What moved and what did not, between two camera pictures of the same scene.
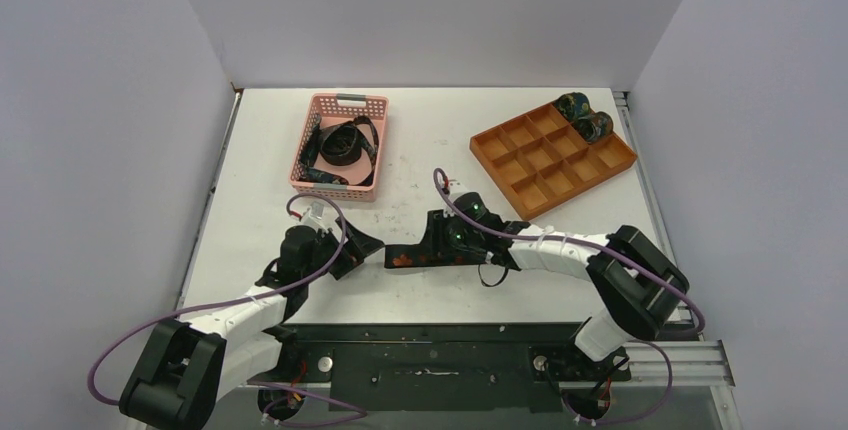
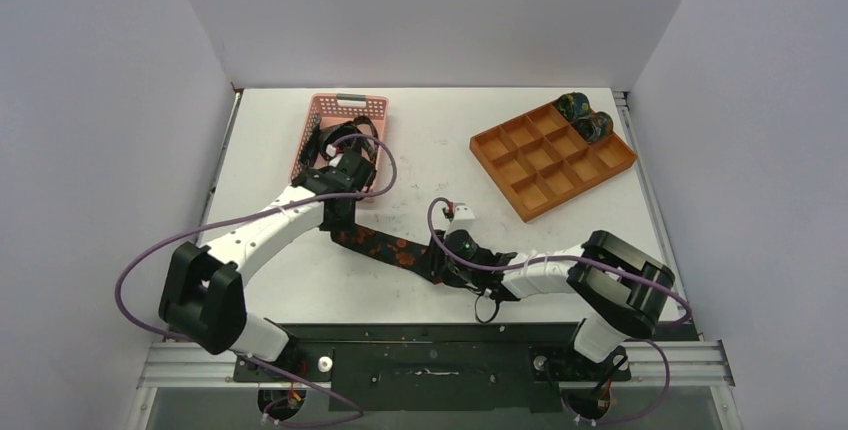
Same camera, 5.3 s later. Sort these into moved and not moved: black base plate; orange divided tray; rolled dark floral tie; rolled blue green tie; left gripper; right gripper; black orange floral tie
Moved: left gripper; right gripper; black orange floral tie
Not moved: orange divided tray; rolled blue green tie; rolled dark floral tie; black base plate
